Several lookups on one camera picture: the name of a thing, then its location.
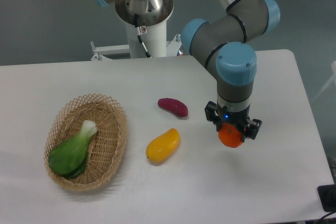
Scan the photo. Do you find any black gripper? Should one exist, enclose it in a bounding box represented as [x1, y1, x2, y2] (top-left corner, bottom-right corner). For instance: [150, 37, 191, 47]
[204, 100, 262, 142]

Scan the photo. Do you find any orange fruit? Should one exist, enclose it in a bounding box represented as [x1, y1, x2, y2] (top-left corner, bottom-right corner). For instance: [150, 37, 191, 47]
[218, 123, 243, 148]

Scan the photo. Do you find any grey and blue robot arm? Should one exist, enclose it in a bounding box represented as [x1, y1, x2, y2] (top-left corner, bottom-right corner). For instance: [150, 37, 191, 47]
[96, 0, 280, 148]

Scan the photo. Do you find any purple sweet potato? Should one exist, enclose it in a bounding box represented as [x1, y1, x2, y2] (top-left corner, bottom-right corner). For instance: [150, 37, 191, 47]
[157, 98, 188, 118]

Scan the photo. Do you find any yellow mango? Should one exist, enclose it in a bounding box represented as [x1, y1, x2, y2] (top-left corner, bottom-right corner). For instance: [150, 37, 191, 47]
[145, 128, 180, 163]

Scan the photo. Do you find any black device at table edge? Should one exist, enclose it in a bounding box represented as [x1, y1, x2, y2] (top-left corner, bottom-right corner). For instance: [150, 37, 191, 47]
[317, 184, 335, 212]

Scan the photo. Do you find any woven wicker basket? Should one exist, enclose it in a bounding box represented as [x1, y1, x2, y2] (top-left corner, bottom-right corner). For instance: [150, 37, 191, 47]
[44, 94, 128, 191]

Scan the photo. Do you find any green bok choy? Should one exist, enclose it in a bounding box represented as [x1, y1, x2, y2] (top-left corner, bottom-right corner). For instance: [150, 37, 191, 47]
[48, 120, 98, 179]

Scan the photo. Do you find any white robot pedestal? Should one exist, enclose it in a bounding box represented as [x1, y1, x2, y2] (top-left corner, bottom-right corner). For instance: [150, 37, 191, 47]
[90, 0, 191, 61]

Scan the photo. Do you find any white frame at right edge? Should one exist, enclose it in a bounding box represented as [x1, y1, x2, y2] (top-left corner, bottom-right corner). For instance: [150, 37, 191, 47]
[312, 61, 336, 103]

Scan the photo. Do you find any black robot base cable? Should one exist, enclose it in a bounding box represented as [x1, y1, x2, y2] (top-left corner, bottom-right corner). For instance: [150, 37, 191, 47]
[133, 13, 153, 58]

